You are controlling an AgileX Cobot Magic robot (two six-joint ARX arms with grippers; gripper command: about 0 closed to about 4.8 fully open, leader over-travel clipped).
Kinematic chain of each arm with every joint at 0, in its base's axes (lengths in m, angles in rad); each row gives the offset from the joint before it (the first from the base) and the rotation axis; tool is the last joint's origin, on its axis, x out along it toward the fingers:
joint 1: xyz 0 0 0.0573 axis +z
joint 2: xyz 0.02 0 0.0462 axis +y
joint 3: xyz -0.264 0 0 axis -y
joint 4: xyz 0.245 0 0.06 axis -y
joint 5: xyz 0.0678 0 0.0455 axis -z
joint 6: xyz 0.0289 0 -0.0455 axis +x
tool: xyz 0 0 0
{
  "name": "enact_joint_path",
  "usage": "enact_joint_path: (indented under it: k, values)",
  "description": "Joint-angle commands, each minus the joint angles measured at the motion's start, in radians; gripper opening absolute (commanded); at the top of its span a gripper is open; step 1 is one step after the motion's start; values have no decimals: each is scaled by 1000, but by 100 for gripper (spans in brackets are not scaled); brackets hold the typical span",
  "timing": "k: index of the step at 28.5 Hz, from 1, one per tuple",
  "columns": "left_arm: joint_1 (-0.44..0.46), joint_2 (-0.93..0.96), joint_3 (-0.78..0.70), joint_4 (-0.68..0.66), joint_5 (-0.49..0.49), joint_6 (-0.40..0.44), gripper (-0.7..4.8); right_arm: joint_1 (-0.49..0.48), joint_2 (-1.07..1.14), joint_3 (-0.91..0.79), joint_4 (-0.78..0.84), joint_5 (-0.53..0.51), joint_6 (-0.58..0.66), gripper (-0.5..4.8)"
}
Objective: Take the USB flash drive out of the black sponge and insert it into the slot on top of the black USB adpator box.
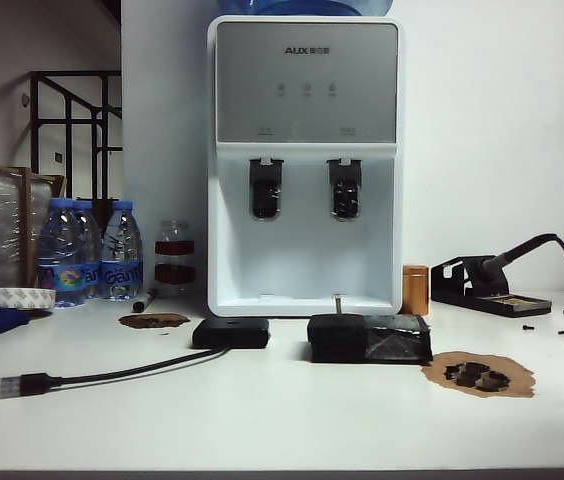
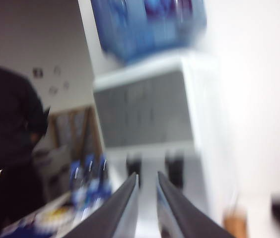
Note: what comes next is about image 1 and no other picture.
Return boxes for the black sponge block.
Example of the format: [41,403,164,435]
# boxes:
[306,313,434,365]

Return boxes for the black USB hub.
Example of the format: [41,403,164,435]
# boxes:
[191,316,270,350]

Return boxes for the white AUX water dispenser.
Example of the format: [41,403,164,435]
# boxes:
[207,14,406,319]

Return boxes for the dark grey dispenser tap paddle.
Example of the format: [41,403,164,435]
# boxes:
[248,157,284,221]
[326,157,363,222]

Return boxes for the clear bottle with red bands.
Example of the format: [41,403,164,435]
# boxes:
[154,218,197,296]

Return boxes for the gold metal cylinder can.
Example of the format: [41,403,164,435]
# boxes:
[401,264,430,316]

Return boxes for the black marker pen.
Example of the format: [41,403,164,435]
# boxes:
[132,288,159,314]

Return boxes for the clear water bottle blue cap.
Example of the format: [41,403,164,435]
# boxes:
[37,196,87,308]
[72,199,104,300]
[100,199,144,301]

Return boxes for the black soldering iron stand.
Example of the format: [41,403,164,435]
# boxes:
[430,255,553,319]

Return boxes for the black soldering iron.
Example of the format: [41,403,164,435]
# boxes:
[476,233,563,281]

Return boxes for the small black foam scraps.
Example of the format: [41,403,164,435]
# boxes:
[443,360,510,392]

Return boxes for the blue water jug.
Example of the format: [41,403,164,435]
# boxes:
[217,0,395,17]

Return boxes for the black stair railing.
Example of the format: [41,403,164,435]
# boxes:
[29,70,123,201]

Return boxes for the brown worn table patch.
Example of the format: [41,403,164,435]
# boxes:
[420,350,536,399]

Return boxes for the white tape roll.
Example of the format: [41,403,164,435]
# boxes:
[0,286,57,310]

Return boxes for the wooden frame with plastic wrap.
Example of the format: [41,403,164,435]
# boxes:
[0,155,67,290]

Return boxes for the black USB hub cable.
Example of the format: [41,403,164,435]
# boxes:
[0,348,231,400]

